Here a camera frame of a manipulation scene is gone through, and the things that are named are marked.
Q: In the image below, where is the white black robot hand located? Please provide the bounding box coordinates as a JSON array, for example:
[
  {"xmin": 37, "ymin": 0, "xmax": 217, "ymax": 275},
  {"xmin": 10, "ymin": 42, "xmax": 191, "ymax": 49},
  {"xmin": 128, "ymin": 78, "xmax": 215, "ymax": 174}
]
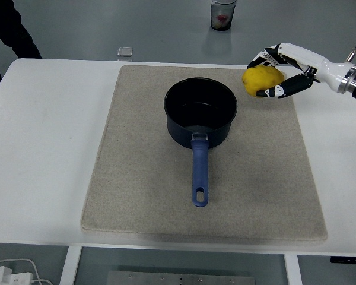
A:
[{"xmin": 246, "ymin": 42, "xmax": 350, "ymax": 99}]

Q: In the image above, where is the yellow potato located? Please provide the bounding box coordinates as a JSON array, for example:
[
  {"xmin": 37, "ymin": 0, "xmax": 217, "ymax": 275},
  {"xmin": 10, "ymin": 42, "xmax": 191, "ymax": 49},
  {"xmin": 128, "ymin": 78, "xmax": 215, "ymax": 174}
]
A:
[{"xmin": 241, "ymin": 65, "xmax": 286, "ymax": 98}]

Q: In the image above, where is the small black waste bin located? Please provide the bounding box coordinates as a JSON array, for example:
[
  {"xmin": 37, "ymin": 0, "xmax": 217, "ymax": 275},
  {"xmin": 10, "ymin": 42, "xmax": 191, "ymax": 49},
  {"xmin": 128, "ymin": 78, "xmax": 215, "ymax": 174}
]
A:
[{"xmin": 209, "ymin": 0, "xmax": 237, "ymax": 31}]

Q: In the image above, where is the small clear plastic box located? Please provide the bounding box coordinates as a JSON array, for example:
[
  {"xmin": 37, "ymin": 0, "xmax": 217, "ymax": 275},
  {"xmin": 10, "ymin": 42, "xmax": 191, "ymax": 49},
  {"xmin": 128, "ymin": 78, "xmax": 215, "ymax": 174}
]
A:
[{"xmin": 117, "ymin": 46, "xmax": 135, "ymax": 58}]

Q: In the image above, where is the black table control panel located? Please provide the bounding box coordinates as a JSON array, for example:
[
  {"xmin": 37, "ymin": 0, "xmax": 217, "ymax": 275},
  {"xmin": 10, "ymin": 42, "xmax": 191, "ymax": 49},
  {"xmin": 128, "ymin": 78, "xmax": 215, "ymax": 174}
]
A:
[{"xmin": 330, "ymin": 255, "xmax": 356, "ymax": 265}]

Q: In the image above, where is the white table leg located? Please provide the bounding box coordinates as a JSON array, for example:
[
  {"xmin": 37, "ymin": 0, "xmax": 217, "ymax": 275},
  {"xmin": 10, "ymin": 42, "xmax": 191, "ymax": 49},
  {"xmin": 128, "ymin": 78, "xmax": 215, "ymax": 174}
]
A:
[
  {"xmin": 59, "ymin": 245, "xmax": 82, "ymax": 285},
  {"xmin": 284, "ymin": 254, "xmax": 303, "ymax": 285}
]

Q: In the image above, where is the beige fabric mat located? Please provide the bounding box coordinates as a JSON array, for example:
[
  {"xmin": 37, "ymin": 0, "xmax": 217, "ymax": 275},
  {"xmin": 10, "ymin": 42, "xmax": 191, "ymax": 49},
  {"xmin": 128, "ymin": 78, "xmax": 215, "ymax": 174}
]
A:
[{"xmin": 81, "ymin": 64, "xmax": 329, "ymax": 242}]

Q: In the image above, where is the person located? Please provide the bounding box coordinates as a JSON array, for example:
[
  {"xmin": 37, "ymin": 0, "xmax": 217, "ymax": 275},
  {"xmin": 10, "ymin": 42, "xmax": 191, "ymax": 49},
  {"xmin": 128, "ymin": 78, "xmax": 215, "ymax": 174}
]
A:
[{"xmin": 0, "ymin": 0, "xmax": 43, "ymax": 94}]

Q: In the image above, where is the white power strip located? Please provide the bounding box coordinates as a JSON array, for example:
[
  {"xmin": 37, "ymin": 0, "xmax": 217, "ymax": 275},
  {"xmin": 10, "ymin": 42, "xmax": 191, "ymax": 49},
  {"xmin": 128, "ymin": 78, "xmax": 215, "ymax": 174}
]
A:
[{"xmin": 0, "ymin": 265, "xmax": 34, "ymax": 285}]

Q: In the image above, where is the blue pot with handle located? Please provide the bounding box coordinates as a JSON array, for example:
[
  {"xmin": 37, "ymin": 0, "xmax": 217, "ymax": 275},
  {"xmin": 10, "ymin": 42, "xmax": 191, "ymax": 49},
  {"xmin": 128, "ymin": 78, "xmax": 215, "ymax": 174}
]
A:
[{"xmin": 164, "ymin": 77, "xmax": 239, "ymax": 208}]

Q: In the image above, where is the white power cable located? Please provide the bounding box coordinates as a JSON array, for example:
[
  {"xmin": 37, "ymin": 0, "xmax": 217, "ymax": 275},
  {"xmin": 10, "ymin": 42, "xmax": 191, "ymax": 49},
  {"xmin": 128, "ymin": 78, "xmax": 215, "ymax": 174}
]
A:
[{"xmin": 0, "ymin": 258, "xmax": 53, "ymax": 285}]

